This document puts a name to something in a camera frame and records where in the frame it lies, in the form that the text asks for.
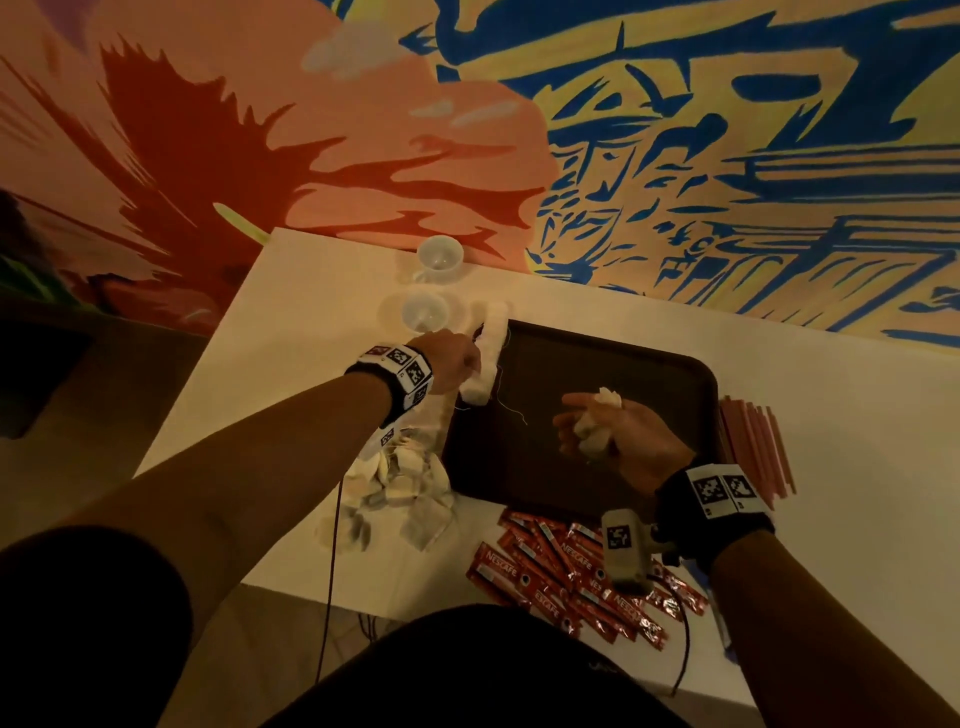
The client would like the person's right hand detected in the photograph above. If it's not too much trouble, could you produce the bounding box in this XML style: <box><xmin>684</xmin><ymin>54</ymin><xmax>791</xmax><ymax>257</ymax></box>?
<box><xmin>552</xmin><ymin>390</ymin><xmax>699</xmax><ymax>497</ymax></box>

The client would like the person's left hand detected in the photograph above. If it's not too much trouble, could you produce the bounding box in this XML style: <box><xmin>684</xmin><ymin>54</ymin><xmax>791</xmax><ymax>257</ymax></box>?
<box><xmin>409</xmin><ymin>327</ymin><xmax>485</xmax><ymax>401</ymax></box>

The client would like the row of tea bags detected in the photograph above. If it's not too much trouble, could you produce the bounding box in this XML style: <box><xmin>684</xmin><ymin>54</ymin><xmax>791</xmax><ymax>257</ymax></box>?
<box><xmin>457</xmin><ymin>300</ymin><xmax>513</xmax><ymax>408</ymax></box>

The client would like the bunch of tea bags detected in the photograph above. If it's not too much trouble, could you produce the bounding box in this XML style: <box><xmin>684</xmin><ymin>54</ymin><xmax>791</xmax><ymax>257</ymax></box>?
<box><xmin>574</xmin><ymin>385</ymin><xmax>626</xmax><ymax>461</ymax></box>

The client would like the dark brown tray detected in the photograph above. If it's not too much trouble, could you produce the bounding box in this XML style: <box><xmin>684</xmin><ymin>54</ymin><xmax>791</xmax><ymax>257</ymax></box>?
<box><xmin>444</xmin><ymin>318</ymin><xmax>722</xmax><ymax>527</ymax></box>

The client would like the pile of white tea bags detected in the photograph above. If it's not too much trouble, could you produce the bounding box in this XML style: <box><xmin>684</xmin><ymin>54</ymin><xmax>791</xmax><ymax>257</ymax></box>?
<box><xmin>322</xmin><ymin>424</ymin><xmax>459</xmax><ymax>554</ymax></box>

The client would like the pile of red Nescafe sachets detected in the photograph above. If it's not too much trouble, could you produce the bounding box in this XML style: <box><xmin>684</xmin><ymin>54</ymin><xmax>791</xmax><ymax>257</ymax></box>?
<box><xmin>465</xmin><ymin>507</ymin><xmax>714</xmax><ymax>650</ymax></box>

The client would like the pile of blue sachets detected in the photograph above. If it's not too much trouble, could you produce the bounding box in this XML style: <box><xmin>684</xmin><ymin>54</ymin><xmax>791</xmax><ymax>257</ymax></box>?
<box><xmin>712</xmin><ymin>577</ymin><xmax>744</xmax><ymax>665</ymax></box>

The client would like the person's right forearm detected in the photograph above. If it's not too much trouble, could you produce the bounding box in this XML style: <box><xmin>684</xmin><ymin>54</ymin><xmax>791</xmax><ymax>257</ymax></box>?
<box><xmin>702</xmin><ymin>529</ymin><xmax>960</xmax><ymax>728</ymax></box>

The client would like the person's left forearm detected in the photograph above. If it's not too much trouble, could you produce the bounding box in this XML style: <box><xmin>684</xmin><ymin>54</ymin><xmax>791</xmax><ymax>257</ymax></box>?
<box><xmin>82</xmin><ymin>370</ymin><xmax>396</xmax><ymax>639</ymax></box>

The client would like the person's black shirt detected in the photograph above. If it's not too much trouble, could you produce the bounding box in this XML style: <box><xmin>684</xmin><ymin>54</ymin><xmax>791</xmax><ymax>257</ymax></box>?
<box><xmin>0</xmin><ymin>525</ymin><xmax>695</xmax><ymax>728</ymax></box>

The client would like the small white cup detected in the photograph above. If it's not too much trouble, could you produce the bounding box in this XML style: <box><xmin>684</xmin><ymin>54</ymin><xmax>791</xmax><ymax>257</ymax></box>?
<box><xmin>397</xmin><ymin>288</ymin><xmax>455</xmax><ymax>338</ymax></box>
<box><xmin>412</xmin><ymin>234</ymin><xmax>468</xmax><ymax>284</ymax></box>

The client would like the black marker wristband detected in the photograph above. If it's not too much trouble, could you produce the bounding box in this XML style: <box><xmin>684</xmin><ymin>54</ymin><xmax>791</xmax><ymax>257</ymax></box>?
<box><xmin>345</xmin><ymin>343</ymin><xmax>438</xmax><ymax>431</ymax></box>
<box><xmin>652</xmin><ymin>460</ymin><xmax>779</xmax><ymax>570</ymax></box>

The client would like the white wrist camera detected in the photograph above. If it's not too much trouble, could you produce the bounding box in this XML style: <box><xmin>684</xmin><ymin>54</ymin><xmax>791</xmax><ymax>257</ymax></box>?
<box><xmin>598</xmin><ymin>507</ymin><xmax>657</xmax><ymax>596</ymax></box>
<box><xmin>375</xmin><ymin>424</ymin><xmax>440</xmax><ymax>485</ymax></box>

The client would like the black camera cable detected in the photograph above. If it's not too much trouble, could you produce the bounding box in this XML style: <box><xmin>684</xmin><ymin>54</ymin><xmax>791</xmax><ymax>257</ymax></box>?
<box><xmin>313</xmin><ymin>469</ymin><xmax>348</xmax><ymax>687</ymax></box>
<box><xmin>666</xmin><ymin>589</ymin><xmax>696</xmax><ymax>701</ymax></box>

